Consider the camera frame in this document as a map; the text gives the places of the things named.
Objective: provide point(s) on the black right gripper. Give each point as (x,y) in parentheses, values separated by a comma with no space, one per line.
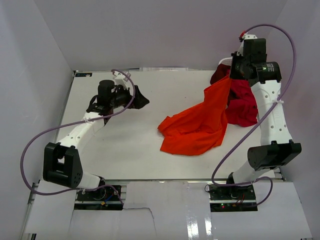
(233,74)

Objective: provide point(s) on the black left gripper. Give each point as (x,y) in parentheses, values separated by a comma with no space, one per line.
(139,101)

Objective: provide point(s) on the orange t shirt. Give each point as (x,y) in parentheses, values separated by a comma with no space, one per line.
(199,128)

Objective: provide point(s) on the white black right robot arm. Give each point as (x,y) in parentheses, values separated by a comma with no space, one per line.
(277,147)

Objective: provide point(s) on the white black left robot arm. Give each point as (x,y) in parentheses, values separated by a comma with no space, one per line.
(62,163)

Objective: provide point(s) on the white perforated laundry basket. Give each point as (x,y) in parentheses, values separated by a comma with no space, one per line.
(226,61)

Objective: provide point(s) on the maroon t shirt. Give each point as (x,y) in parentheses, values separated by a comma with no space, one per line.
(222,71)

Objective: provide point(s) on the pink magenta t shirt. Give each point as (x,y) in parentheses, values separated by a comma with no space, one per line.
(241,108)

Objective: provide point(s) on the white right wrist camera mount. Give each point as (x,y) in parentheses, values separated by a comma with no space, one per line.
(244,37)

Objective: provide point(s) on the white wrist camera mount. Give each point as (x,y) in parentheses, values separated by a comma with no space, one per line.
(244,37)
(120,79)

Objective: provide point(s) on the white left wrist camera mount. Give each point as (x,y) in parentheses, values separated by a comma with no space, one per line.
(120,79)

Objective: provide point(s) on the printed paper sheet at wall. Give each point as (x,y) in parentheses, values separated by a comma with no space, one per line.
(163,69)

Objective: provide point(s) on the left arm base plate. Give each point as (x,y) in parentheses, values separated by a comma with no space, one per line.
(105,199)

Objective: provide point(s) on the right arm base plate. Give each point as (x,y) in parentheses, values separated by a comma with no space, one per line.
(231,199)

